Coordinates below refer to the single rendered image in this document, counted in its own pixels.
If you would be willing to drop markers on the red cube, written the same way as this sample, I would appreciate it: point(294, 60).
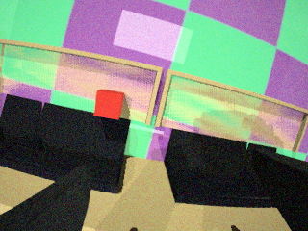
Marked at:
point(108, 103)

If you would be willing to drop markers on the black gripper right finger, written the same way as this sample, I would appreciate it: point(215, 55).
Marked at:
point(285, 179)

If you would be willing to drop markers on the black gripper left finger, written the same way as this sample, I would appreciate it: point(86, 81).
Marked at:
point(61, 206)

